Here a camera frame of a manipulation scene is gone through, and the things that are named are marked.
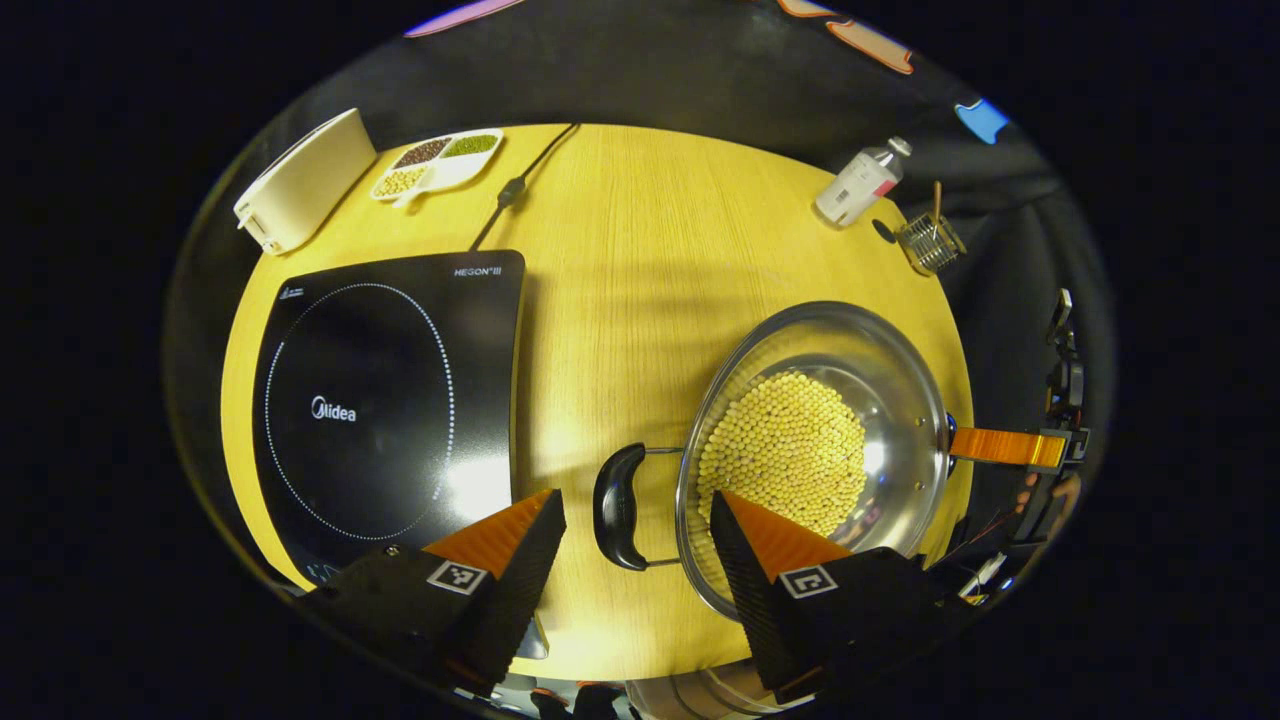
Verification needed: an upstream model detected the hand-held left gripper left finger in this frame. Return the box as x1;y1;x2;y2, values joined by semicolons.
300;488;568;698

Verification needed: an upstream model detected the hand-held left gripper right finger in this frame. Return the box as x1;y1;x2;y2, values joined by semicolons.
708;488;946;704

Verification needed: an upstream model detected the steel pot with black handles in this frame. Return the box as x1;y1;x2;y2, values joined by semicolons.
593;300;956;621

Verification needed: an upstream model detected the black induction cooktop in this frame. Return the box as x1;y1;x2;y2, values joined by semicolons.
252;250;549;661

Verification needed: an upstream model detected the glass jar with wooden stick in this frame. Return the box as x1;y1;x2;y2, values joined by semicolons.
897;182;968;277

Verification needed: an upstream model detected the clear bottle with red label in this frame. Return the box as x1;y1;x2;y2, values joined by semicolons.
815;137;913;229

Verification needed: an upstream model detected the white divided dish of beans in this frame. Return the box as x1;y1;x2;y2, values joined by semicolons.
370;128;504;206

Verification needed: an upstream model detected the white toaster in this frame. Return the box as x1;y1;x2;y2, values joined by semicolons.
233;108;379;256

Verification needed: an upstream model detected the black power cable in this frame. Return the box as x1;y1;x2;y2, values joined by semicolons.
468;122;581;253

